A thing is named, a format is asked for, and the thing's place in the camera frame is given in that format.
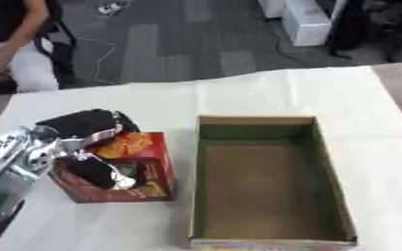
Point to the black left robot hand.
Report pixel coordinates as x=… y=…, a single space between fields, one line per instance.
x=83 y=123

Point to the red snack box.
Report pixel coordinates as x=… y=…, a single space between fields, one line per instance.
x=153 y=163

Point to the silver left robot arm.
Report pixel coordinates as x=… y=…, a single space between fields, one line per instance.
x=10 y=163

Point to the open cardboard box green inside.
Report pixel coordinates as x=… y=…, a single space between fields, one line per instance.
x=267 y=183

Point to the black office chair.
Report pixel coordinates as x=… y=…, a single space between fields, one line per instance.
x=61 y=49

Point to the person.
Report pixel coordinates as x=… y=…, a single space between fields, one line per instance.
x=10 y=45

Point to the white power strip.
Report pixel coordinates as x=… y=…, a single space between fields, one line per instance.
x=112 y=6

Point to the white cabinet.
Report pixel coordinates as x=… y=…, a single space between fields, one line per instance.
x=304 y=21

